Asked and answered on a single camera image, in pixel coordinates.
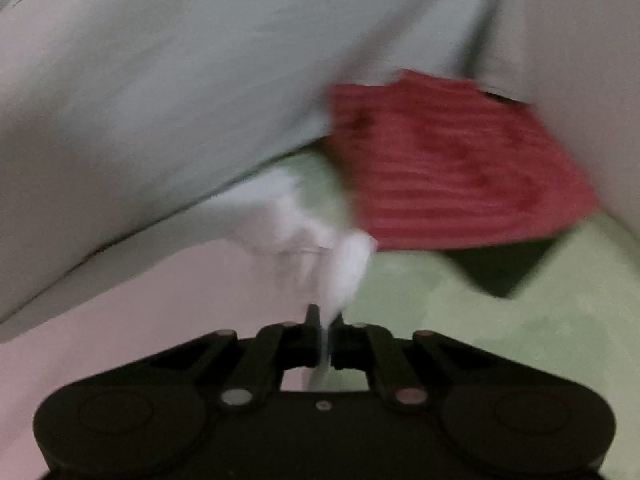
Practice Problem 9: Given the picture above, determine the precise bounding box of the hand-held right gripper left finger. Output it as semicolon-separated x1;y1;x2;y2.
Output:
145;305;323;407

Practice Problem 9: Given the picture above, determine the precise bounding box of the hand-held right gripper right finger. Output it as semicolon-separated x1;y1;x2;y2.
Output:
328;312;507;407

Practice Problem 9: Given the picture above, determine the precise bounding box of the green checked bed sheet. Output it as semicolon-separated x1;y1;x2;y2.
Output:
280;150;640;467

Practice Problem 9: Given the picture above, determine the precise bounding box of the dark folded garment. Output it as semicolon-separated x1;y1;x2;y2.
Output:
439;236;558;300

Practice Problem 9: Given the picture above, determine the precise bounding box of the red striped garment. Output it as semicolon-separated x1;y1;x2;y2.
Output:
325;70;602;254

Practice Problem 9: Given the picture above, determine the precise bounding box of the carrot print quilt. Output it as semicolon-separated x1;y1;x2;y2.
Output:
0;0;509;332

